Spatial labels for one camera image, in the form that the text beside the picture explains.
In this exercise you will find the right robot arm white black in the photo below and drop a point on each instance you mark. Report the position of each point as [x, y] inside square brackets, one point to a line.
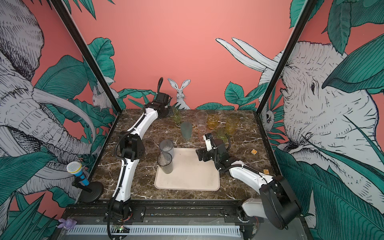
[264, 189]

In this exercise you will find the beige plastic tray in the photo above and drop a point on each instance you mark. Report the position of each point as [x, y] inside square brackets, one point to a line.
[188, 173]

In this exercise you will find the teal frosted tumbler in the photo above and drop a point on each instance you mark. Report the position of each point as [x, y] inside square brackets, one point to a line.
[186, 129]

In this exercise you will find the purple small toy figure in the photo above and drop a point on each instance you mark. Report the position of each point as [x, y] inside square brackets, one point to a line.
[67, 224]

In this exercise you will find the amber faceted tumbler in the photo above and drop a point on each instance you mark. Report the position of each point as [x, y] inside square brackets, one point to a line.
[212, 121]

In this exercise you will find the black frame post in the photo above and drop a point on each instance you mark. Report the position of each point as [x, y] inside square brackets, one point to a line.
[298, 29]
[63, 13]

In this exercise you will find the pink faceted short tumbler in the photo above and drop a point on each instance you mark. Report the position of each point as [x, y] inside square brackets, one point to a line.
[202, 129]

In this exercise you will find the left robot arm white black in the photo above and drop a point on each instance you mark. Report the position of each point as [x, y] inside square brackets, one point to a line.
[130, 149]

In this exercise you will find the dark smoky transparent tumbler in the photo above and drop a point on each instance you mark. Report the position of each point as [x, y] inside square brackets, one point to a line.
[164, 160]

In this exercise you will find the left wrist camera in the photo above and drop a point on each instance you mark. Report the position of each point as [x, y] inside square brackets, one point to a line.
[162, 98]

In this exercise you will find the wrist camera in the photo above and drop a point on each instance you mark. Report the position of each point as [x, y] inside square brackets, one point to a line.
[208, 140]
[162, 98]

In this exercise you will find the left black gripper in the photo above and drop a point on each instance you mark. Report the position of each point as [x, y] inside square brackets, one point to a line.
[170, 112]

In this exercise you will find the clear pink tall tumbler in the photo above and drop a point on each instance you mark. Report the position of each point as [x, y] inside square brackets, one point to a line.
[202, 117]

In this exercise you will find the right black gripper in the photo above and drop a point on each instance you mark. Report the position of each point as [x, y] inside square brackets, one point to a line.
[202, 151]

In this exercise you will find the black left frame post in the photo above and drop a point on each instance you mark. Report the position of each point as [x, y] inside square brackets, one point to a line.
[63, 13]

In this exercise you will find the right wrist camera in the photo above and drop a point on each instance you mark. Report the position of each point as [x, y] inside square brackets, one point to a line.
[208, 140]

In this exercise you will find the black front frame rail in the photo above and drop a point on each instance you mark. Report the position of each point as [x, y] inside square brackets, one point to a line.
[236, 212]

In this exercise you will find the yellow tall tumbler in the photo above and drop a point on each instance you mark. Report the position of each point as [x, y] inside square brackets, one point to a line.
[231, 124]

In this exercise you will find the light green faceted tumbler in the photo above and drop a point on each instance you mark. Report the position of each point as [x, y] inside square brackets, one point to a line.
[176, 117]

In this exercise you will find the blue-grey transparent tumbler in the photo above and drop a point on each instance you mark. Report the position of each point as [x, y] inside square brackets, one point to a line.
[167, 146]

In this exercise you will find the white ribbed vent strip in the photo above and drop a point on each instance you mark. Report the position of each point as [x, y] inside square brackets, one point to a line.
[160, 230]

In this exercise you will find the black right frame post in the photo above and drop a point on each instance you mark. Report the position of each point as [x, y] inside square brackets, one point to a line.
[298, 29]

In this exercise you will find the green short tumbler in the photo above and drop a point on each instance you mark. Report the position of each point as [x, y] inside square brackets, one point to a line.
[222, 134]

